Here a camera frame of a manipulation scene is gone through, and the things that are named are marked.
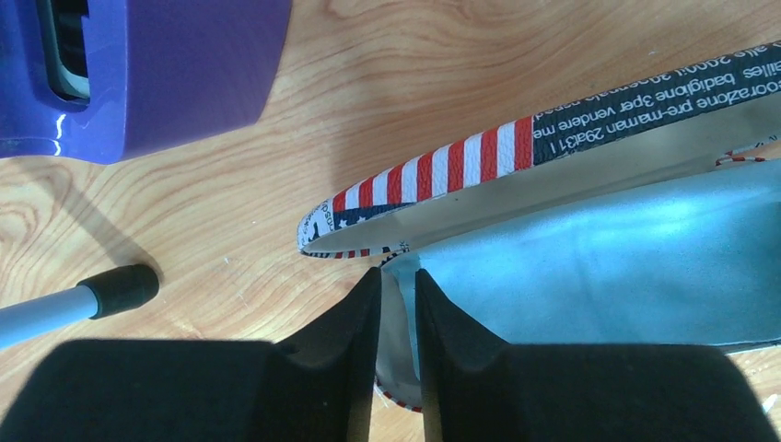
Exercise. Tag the light blue cleaning cloth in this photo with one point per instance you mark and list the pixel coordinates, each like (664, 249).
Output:
(691, 261)

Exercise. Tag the purple metronome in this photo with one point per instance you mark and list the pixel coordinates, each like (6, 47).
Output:
(105, 81)

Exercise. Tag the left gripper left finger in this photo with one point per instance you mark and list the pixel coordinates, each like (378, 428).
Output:
(315, 385)

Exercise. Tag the flag print glasses case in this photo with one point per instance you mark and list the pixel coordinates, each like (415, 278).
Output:
(697, 119)

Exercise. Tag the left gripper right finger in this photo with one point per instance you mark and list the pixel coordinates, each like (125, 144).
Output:
(478, 387)

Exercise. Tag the blue perforated music stand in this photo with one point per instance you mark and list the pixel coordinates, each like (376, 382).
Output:
(100, 296)

